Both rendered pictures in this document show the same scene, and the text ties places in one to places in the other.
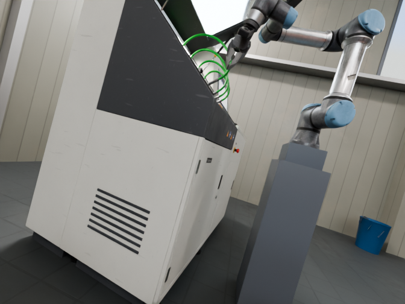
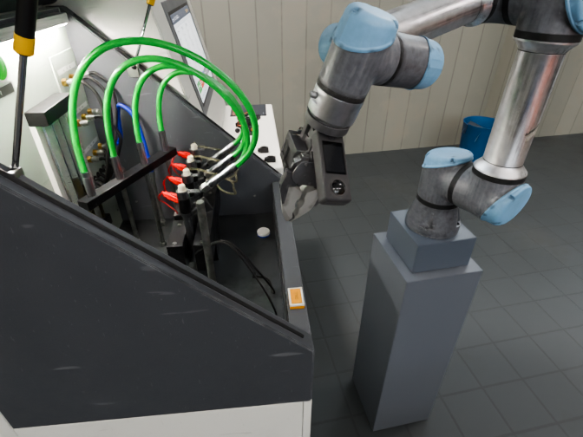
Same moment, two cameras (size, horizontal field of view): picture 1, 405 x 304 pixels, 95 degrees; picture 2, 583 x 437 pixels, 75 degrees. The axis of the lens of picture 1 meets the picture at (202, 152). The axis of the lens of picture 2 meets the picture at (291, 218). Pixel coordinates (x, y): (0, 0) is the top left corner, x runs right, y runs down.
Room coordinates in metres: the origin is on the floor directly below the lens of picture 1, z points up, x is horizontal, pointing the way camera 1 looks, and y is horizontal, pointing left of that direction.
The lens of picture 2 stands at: (0.35, 0.23, 1.53)
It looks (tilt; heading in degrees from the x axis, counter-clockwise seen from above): 34 degrees down; 336
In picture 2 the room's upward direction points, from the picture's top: straight up
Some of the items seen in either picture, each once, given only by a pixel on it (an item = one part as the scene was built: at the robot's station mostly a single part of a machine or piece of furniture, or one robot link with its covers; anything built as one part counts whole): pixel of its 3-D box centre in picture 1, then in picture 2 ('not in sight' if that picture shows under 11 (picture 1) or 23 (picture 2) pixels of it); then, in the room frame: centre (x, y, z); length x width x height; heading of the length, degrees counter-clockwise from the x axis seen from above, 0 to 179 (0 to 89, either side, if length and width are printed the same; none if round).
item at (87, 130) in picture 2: not in sight; (86, 115); (1.46, 0.32, 1.20); 0.13 x 0.03 x 0.31; 162
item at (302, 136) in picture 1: (305, 139); (435, 209); (1.02, -0.52, 0.95); 0.15 x 0.15 x 0.10
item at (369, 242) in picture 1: (369, 233); (475, 142); (2.59, -2.57, 0.22); 0.37 x 0.34 x 0.45; 78
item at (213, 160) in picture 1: (204, 202); not in sight; (1.06, -0.09, 0.44); 0.65 x 0.02 x 0.68; 162
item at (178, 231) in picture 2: not in sight; (199, 230); (1.26, 0.11, 0.91); 0.34 x 0.10 x 0.15; 162
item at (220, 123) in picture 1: (222, 131); (285, 261); (1.07, -0.08, 0.87); 0.62 x 0.04 x 0.16; 162
